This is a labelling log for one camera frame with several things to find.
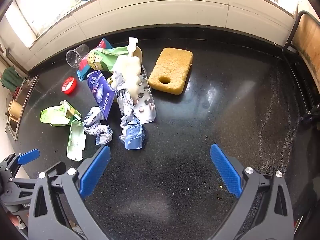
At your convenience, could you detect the wooden chair with black frame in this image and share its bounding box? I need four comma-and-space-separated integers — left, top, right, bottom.
279, 10, 320, 123

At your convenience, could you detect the blue and red wrapper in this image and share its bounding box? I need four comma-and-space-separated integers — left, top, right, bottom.
76, 38, 113, 82

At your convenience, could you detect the yellow sponge with hole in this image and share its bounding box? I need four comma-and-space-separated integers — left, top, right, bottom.
148, 47, 193, 95

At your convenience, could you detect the red bottle cap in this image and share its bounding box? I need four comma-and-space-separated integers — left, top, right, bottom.
62, 77, 77, 94

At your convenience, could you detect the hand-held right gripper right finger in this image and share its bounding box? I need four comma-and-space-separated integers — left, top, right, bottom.
210, 143, 294, 240

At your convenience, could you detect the beige paper cup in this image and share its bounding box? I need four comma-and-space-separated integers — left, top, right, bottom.
134, 46, 143, 64

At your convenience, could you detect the white plastic pump piece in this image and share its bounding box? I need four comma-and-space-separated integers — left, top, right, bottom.
128, 37, 139, 58

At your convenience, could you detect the green cloth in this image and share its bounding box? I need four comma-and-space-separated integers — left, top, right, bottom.
0, 65, 23, 90

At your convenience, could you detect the purple toothpaste tube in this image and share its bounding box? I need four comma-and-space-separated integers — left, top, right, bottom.
87, 70, 116, 120

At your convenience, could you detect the crumpled printed silver wrapper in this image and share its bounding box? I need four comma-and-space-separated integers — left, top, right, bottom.
116, 72, 135, 130

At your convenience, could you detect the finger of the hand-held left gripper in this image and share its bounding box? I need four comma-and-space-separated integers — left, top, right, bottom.
44, 161, 67, 180
0, 148, 41, 178

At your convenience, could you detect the clear plastic cup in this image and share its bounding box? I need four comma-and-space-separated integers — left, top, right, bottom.
66, 44, 90, 68

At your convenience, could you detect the green snack bag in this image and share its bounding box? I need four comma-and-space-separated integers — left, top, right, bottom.
86, 46, 130, 73

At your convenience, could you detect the beige mug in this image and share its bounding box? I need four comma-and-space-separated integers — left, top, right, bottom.
7, 99, 23, 120

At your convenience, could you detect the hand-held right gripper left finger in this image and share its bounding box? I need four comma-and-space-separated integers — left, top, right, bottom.
28, 145, 115, 240

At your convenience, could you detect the light green plastic case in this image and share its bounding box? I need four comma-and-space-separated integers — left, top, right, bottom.
66, 119, 86, 161

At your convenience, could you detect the crumpled blue paper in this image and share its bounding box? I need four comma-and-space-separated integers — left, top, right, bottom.
119, 117, 145, 151

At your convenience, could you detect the torn green carton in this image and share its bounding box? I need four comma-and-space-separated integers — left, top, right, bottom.
40, 100, 82, 127

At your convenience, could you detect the silver pill blister pack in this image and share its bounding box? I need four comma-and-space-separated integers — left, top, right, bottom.
132, 65, 157, 123

